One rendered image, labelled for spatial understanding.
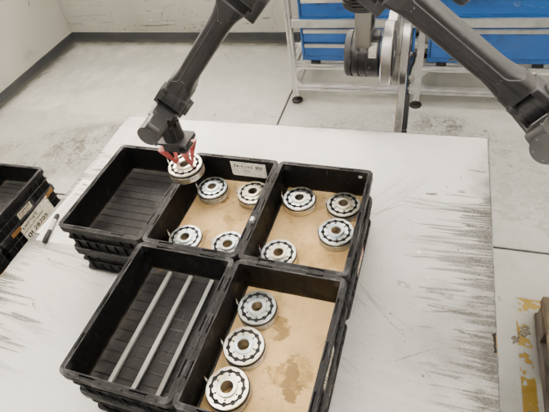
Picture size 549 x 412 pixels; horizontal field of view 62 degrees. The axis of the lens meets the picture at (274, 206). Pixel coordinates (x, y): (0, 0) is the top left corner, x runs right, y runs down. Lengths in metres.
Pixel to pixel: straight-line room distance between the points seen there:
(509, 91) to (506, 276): 1.54
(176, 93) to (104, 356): 0.70
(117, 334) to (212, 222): 0.44
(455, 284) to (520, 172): 1.55
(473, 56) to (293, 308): 0.73
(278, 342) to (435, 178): 0.87
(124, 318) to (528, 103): 1.09
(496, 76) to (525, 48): 2.23
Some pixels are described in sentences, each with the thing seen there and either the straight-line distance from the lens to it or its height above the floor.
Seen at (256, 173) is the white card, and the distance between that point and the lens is 1.54.
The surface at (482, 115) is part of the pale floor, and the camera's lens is 3.30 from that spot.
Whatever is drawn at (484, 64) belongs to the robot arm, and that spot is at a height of 1.42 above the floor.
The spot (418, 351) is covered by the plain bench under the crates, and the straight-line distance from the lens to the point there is 1.33.
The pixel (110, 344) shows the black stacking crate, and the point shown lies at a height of 0.83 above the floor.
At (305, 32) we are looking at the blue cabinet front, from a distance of 3.16.
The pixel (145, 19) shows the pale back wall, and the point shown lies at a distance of 4.70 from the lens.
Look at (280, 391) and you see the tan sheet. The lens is 1.14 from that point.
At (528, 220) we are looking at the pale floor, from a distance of 2.67.
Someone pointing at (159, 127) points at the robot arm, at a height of 1.25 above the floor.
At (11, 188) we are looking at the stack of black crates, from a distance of 2.64.
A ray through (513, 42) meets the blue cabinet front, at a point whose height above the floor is 0.46.
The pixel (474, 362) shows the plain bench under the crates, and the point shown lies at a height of 0.70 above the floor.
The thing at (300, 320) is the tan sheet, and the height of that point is 0.83.
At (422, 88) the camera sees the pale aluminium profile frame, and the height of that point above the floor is 0.14.
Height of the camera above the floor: 1.88
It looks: 45 degrees down
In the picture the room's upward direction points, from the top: 11 degrees counter-clockwise
